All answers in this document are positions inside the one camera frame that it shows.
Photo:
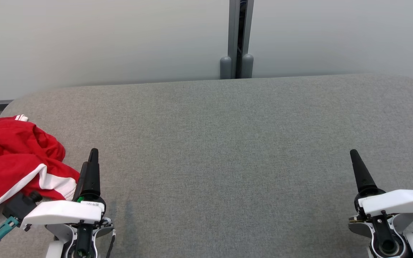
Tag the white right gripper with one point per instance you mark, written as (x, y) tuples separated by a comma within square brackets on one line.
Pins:
[(396, 202)]

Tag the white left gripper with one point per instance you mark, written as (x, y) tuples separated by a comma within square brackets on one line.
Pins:
[(63, 212)]

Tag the red shorts white stripe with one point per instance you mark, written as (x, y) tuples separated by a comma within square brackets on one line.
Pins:
[(13, 177)]

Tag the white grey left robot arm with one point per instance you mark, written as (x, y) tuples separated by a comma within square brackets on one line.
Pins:
[(65, 233)]

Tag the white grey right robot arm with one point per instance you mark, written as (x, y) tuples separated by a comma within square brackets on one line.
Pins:
[(412, 247)]

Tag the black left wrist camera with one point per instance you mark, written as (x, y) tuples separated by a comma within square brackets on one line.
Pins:
[(20, 206)]

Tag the grey rounded post foot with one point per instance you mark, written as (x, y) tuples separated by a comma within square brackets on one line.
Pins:
[(225, 68), (247, 66)]

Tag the grey metal partition post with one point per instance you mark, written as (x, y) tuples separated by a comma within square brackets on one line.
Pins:
[(236, 28)]

